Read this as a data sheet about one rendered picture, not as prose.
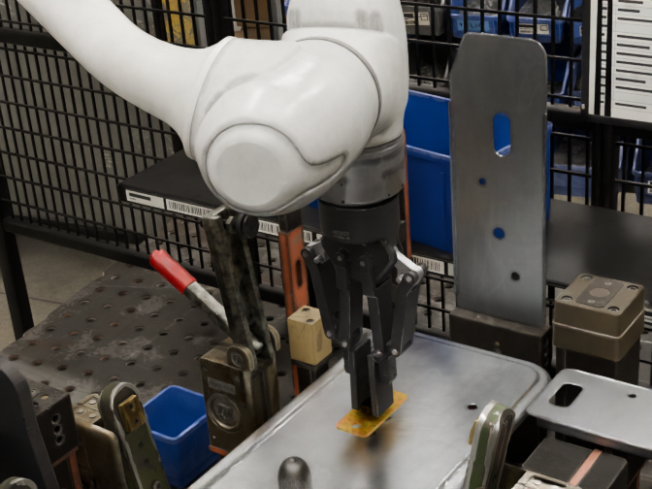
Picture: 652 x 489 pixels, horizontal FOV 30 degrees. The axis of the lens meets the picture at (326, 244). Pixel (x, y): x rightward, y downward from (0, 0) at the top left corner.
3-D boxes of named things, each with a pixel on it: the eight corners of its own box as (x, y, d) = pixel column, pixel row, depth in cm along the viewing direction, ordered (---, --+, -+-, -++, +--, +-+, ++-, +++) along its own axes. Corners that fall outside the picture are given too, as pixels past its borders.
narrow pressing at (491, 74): (543, 331, 138) (544, 42, 123) (454, 309, 144) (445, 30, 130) (545, 329, 139) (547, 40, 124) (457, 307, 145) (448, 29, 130)
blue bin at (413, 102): (477, 263, 148) (475, 164, 142) (301, 205, 168) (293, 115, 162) (555, 216, 158) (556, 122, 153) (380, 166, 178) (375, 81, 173)
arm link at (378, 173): (369, 158, 104) (373, 221, 107) (422, 123, 111) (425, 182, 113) (283, 143, 109) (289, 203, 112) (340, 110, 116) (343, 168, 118)
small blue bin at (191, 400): (182, 495, 165) (174, 440, 161) (129, 473, 170) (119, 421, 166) (232, 453, 173) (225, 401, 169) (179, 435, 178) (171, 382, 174)
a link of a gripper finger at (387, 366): (383, 332, 119) (409, 338, 117) (387, 375, 121) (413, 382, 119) (375, 339, 118) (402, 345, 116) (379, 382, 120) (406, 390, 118)
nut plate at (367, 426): (366, 439, 119) (365, 428, 119) (333, 428, 121) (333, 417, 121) (409, 397, 125) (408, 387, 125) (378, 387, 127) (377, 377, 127)
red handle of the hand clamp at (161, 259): (250, 355, 125) (143, 255, 129) (243, 367, 127) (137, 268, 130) (274, 337, 129) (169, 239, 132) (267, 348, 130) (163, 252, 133)
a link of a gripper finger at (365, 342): (354, 352, 119) (347, 350, 120) (357, 411, 122) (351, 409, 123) (371, 338, 121) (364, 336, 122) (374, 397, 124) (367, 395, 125)
